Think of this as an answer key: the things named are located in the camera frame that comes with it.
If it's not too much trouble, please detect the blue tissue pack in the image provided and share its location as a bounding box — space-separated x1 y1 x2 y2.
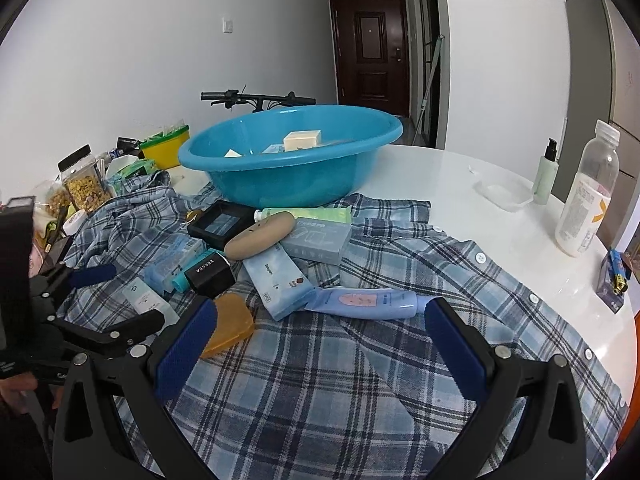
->
142 233 206 295

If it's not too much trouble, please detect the light blue wipes pack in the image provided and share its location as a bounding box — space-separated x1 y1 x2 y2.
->
243 244 314 322

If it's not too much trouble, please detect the lilac cream tube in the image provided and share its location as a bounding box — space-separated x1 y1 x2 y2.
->
304 287 434 321

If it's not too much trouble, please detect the person left hand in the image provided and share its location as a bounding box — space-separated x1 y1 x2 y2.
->
0 373 38 414

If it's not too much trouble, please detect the white remote device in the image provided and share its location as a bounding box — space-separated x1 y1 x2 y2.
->
122 278 179 327

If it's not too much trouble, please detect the cereal jar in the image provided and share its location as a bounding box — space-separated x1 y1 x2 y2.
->
58 144 112 214

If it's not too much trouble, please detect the green tissue box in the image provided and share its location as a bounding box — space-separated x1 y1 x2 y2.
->
105 155 157 196

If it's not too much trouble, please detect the black teal device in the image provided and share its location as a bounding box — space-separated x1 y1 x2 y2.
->
171 249 235 299

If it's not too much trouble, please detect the amber soap bar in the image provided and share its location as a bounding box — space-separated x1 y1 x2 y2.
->
200 292 255 360

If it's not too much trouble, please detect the black tray box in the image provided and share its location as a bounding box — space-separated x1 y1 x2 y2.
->
186 200 256 250

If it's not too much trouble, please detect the yellow green bin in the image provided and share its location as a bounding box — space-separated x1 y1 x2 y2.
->
140 125 190 170

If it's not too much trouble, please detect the blue battery pack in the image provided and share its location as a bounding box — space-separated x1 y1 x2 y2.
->
596 249 631 313

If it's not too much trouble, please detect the blue plaid shirt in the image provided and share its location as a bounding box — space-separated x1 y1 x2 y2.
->
63 172 627 479

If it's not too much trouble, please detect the clear plastic bottle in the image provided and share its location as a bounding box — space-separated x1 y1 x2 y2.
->
555 119 620 257

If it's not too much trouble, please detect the grey blue box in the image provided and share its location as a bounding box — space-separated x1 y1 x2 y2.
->
280 218 352 266

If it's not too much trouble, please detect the clear plastic lid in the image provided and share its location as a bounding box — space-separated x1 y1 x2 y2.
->
473 180 534 212

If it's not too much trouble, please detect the black bicycle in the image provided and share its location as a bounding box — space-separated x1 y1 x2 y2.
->
200 89 317 113

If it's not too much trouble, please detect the blue plastic basin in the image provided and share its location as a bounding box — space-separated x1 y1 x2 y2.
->
178 105 402 209

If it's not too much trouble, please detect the white soap box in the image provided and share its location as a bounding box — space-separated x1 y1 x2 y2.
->
283 130 321 152

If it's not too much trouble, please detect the grey cabinet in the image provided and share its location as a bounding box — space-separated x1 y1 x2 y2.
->
552 0 639 252

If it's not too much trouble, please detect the dark brown door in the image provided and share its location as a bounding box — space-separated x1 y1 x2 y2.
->
329 0 410 117

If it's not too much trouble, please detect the leaning metal pole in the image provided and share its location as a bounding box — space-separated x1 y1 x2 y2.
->
411 35 445 146

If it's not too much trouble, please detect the wall switch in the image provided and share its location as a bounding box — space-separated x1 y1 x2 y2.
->
221 18 233 35

